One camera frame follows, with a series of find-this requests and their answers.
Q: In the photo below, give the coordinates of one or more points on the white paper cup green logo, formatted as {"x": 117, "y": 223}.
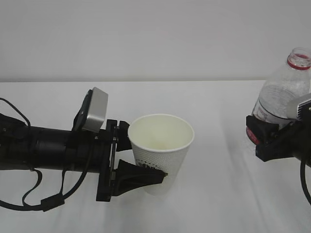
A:
{"x": 161, "y": 141}

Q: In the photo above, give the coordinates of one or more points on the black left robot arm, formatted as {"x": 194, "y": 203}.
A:
{"x": 24, "y": 148}

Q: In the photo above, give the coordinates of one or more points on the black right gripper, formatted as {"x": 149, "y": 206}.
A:
{"x": 294, "y": 140}

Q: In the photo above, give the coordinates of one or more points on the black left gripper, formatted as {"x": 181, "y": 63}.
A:
{"x": 127, "y": 176}

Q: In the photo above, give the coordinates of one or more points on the clear water bottle red label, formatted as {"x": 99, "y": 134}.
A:
{"x": 290, "y": 81}

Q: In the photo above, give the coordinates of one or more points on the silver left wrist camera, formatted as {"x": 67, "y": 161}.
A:
{"x": 92, "y": 112}

